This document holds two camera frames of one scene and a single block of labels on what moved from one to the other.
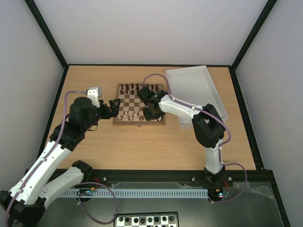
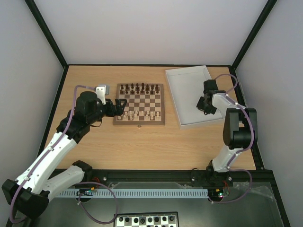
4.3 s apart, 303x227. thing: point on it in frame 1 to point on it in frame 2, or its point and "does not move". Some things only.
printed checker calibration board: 148,219 does not move
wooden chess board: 131,106 does not move
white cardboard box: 194,86 does not move
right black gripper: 149,113 to 203,105
